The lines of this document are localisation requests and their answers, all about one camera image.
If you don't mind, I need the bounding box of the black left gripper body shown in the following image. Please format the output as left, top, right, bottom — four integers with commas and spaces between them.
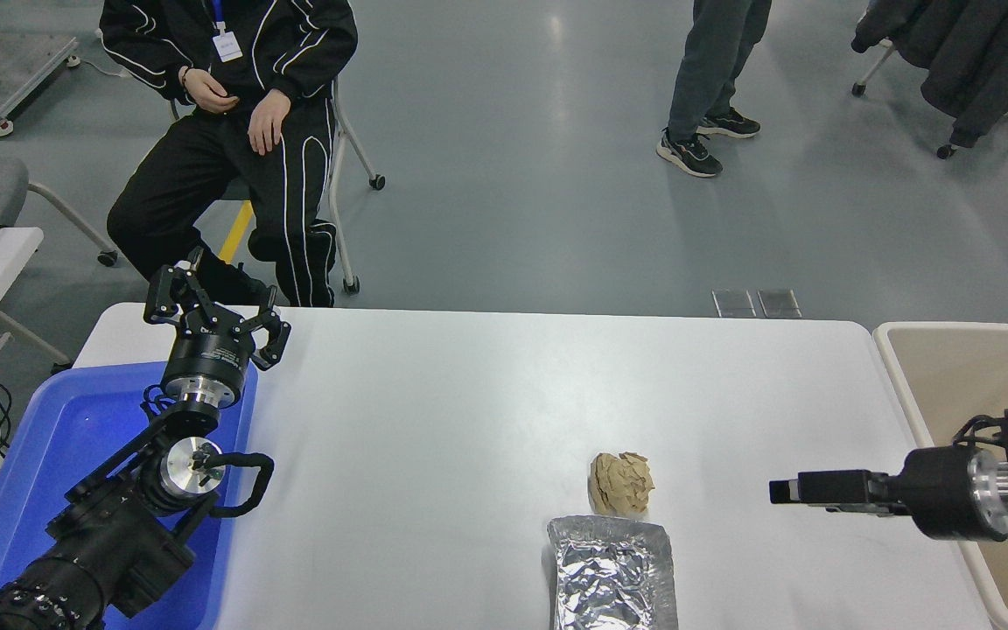
163, 308, 258, 395

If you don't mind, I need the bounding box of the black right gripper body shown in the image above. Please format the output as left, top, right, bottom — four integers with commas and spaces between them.
887, 446, 1008, 542

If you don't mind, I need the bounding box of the crumpled tan paper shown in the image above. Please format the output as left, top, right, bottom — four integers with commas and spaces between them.
588, 451, 655, 517

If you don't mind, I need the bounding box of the seated person's left hand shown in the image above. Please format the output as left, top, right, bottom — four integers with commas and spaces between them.
247, 87, 293, 157

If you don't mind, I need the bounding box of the seated person's right hand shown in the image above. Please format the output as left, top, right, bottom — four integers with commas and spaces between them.
182, 67, 241, 115

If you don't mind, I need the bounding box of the large pale bin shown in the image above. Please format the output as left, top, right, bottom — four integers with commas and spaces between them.
871, 321, 1008, 630

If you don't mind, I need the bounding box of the seated person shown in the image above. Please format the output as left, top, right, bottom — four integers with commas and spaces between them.
100, 0, 359, 309

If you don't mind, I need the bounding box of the blue plastic tray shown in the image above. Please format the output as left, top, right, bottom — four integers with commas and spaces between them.
0, 360, 260, 630

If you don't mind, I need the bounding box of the silver foil tray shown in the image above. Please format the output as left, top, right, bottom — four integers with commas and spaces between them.
546, 514, 680, 630

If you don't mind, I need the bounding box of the white chair holding jacket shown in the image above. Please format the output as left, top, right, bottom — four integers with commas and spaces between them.
851, 39, 1008, 161

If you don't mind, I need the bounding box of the dark grey jacket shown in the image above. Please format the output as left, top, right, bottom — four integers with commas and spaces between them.
851, 0, 1008, 150

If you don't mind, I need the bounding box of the standing person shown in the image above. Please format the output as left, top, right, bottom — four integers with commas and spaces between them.
656, 0, 773, 179

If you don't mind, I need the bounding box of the aluminium frame cart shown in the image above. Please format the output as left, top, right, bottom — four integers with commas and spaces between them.
0, 35, 81, 138

